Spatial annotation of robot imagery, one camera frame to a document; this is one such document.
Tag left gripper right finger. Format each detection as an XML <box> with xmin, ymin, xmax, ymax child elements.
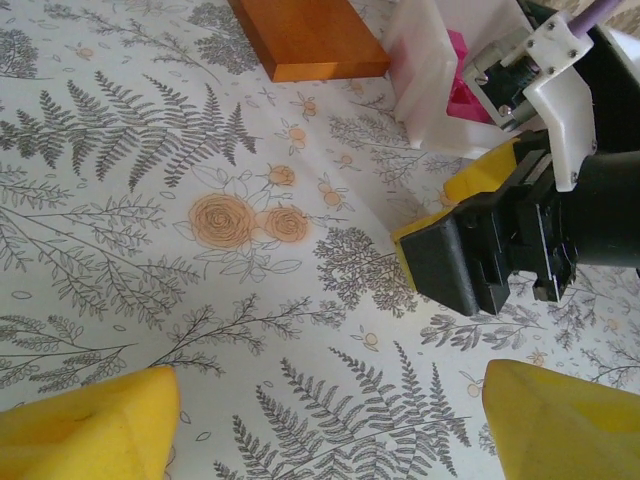
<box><xmin>481</xmin><ymin>358</ymin><xmax>640</xmax><ymax>480</ymax></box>

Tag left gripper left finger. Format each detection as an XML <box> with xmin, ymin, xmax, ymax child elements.
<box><xmin>0</xmin><ymin>366</ymin><xmax>182</xmax><ymax>480</ymax></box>

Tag pink lego brick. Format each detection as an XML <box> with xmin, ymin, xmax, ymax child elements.
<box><xmin>447</xmin><ymin>82</ymin><xmax>494</xmax><ymax>123</ymax></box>
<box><xmin>447</xmin><ymin>28</ymin><xmax>471</xmax><ymax>61</ymax></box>

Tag white plastic bin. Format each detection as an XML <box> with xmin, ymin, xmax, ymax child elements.
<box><xmin>389</xmin><ymin>0</ymin><xmax>506</xmax><ymax>151</ymax></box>

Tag gold wire stand orange base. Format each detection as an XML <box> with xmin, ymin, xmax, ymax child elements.
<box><xmin>227</xmin><ymin>0</ymin><xmax>392</xmax><ymax>84</ymax></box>

